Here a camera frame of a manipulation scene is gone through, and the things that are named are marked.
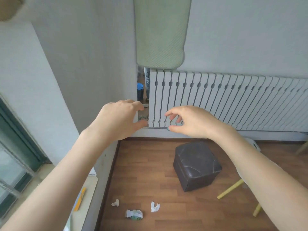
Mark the person's left hand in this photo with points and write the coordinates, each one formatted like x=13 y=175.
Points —
x=115 y=120

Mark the person's right thumb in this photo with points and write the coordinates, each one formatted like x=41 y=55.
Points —
x=174 y=128

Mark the blue bucket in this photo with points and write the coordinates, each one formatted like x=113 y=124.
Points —
x=140 y=90

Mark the torn white paper scrap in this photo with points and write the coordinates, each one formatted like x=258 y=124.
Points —
x=154 y=206

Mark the person's right forearm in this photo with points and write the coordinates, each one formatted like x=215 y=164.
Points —
x=269 y=180

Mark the dark green window frame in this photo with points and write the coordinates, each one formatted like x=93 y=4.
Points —
x=14 y=141

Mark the yellow utility knife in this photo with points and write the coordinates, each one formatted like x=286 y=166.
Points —
x=80 y=199

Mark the small crumpled white paper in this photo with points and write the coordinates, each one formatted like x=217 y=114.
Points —
x=115 y=203

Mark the dark brown leather stool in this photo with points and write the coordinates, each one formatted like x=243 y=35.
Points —
x=196 y=165

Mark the metal radiator valve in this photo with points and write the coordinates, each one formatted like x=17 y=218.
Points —
x=143 y=117

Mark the green hanging towel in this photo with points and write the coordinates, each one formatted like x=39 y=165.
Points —
x=160 y=31

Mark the beige window sill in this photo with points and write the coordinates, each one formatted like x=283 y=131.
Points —
x=81 y=209

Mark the crumpled white green wrapper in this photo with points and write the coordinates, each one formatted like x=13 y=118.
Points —
x=134 y=214

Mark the white slatted radiator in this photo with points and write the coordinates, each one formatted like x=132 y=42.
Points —
x=240 y=101

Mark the person's right middle finger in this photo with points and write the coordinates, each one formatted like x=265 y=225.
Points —
x=179 y=119

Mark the person's right hand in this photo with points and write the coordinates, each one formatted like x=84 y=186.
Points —
x=199 y=122

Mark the person's left thumb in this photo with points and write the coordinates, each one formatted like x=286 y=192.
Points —
x=140 y=124

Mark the person's left forearm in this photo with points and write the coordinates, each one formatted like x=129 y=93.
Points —
x=60 y=180

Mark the white chair with yellow legs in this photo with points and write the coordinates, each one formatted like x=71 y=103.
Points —
x=229 y=189

